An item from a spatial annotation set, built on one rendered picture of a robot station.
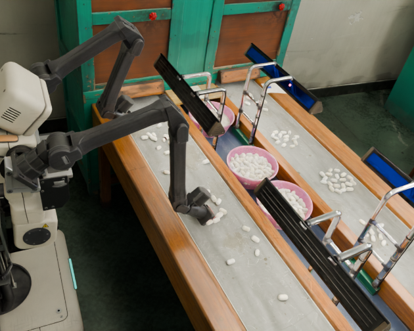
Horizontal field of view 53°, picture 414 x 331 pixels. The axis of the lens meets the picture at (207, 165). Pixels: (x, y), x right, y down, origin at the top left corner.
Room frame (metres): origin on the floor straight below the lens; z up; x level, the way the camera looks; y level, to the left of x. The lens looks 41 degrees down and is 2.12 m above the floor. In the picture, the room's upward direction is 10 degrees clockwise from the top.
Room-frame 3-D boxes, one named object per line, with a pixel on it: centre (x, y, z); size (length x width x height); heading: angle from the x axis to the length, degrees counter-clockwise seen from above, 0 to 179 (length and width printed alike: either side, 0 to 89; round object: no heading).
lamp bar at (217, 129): (1.68, 0.16, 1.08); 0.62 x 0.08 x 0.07; 35
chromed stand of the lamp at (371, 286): (1.16, -0.79, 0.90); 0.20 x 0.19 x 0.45; 35
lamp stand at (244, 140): (1.95, -0.24, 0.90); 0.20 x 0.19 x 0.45; 35
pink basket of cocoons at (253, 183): (1.62, -0.23, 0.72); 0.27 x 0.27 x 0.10
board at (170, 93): (2.16, 0.15, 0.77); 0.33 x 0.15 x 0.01; 125
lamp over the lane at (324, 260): (0.89, -0.40, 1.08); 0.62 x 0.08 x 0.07; 35
